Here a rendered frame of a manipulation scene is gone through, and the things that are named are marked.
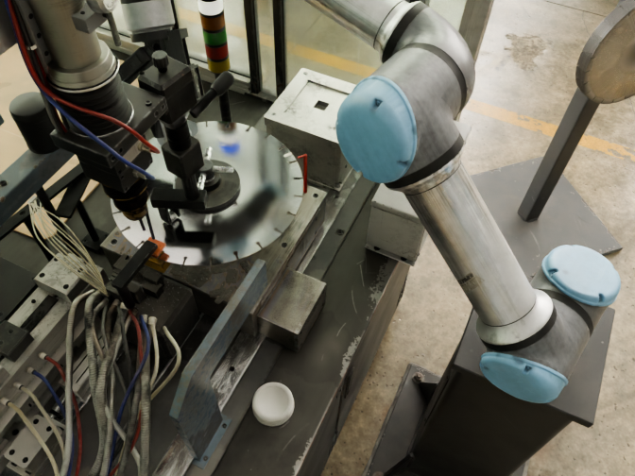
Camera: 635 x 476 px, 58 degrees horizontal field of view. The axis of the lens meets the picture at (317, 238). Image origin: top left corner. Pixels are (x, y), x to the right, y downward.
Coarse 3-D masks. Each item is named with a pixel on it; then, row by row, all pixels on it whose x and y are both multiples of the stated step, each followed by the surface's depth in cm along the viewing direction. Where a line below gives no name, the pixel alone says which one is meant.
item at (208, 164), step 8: (208, 152) 97; (208, 160) 96; (200, 168) 94; (208, 168) 95; (216, 168) 95; (224, 168) 95; (232, 168) 95; (200, 176) 94; (208, 176) 95; (200, 184) 93
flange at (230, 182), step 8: (216, 160) 102; (216, 176) 97; (224, 176) 99; (232, 176) 100; (176, 184) 98; (208, 184) 96; (216, 184) 97; (224, 184) 98; (232, 184) 98; (208, 192) 97; (216, 192) 97; (224, 192) 97; (232, 192) 97; (208, 200) 96; (216, 200) 96; (224, 200) 96; (232, 200) 98; (208, 208) 96; (216, 208) 96
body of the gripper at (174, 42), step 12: (132, 36) 89; (144, 36) 88; (156, 36) 88; (168, 36) 89; (180, 36) 89; (156, 48) 91; (168, 48) 90; (180, 48) 89; (180, 60) 90; (192, 72) 93
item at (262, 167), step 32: (224, 128) 108; (256, 128) 108; (160, 160) 103; (224, 160) 103; (256, 160) 103; (288, 160) 104; (256, 192) 99; (288, 192) 99; (128, 224) 94; (160, 224) 94; (192, 224) 94; (224, 224) 95; (256, 224) 95; (288, 224) 95; (192, 256) 91; (224, 256) 91
